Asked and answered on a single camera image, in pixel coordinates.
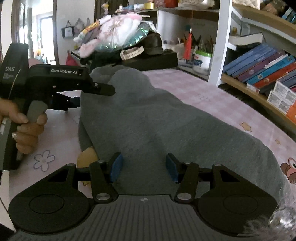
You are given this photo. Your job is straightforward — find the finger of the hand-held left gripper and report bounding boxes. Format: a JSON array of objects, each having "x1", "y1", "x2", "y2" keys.
[
  {"x1": 81, "y1": 81, "x2": 116, "y2": 96},
  {"x1": 50, "y1": 95, "x2": 82, "y2": 112}
]

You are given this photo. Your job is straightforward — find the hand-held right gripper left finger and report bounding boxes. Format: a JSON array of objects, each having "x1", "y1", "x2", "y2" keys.
[{"x1": 47, "y1": 152, "x2": 124, "y2": 204}]

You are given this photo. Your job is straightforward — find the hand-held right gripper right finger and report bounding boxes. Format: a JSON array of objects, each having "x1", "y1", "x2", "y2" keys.
[{"x1": 166, "y1": 153, "x2": 241, "y2": 204}]

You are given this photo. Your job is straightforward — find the grey sweatshirt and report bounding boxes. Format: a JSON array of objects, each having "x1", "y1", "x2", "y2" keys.
[{"x1": 77, "y1": 64, "x2": 287, "y2": 200}]

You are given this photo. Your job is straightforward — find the person's left hand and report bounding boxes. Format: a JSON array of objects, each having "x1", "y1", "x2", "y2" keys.
[{"x1": 0, "y1": 98, "x2": 48, "y2": 155}]

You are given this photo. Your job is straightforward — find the yellow plush toy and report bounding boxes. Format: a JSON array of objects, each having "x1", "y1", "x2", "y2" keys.
[{"x1": 76, "y1": 146, "x2": 99, "y2": 186}]

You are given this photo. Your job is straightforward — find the pale pink wristwatch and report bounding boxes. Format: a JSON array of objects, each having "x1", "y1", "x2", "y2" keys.
[{"x1": 120, "y1": 46, "x2": 144, "y2": 61}]

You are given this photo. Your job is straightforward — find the long black case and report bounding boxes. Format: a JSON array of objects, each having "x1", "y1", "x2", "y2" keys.
[{"x1": 80, "y1": 49, "x2": 179, "y2": 72}]

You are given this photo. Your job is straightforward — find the hanging tote bag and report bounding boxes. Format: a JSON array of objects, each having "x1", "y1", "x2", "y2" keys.
[{"x1": 61, "y1": 20, "x2": 76, "y2": 39}]

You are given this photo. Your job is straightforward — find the plush toys in plastic wrap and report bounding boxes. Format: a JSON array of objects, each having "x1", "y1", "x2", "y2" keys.
[{"x1": 73, "y1": 13, "x2": 158, "y2": 57}]

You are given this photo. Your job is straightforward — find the dark leather object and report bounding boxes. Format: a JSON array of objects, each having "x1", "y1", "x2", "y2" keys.
[{"x1": 138, "y1": 32, "x2": 164, "y2": 55}]

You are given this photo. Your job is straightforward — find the pink cartoon table mat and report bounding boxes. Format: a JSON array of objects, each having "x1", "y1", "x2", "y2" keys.
[{"x1": 0, "y1": 68, "x2": 296, "y2": 229}]

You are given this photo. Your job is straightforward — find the red tassel ornament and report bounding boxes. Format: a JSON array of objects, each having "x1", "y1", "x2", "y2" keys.
[{"x1": 183, "y1": 27, "x2": 194, "y2": 60}]

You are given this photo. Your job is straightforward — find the white jar with label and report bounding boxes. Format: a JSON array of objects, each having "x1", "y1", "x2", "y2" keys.
[{"x1": 192, "y1": 50, "x2": 213, "y2": 76}]

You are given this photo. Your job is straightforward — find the pen holder with pens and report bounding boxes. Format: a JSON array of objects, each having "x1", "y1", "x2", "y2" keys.
[{"x1": 178, "y1": 34, "x2": 216, "y2": 56}]

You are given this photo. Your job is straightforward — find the white orange medicine box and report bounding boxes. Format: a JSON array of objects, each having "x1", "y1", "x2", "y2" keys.
[
  {"x1": 273, "y1": 81, "x2": 296, "y2": 96},
  {"x1": 267, "y1": 90, "x2": 296, "y2": 114}
]

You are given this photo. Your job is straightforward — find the white wooden bookshelf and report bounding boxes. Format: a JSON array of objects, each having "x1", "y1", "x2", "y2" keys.
[{"x1": 157, "y1": 0, "x2": 296, "y2": 136}]

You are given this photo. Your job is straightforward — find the row of leaning colourful books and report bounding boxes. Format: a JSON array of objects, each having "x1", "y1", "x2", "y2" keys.
[{"x1": 222, "y1": 43, "x2": 296, "y2": 93}]

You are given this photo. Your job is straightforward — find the open white book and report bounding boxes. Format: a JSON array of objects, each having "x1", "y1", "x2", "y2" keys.
[{"x1": 228, "y1": 32, "x2": 264, "y2": 46}]

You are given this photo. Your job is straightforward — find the grey fluffy keychain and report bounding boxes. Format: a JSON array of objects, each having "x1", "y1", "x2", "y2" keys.
[{"x1": 245, "y1": 192, "x2": 296, "y2": 241}]

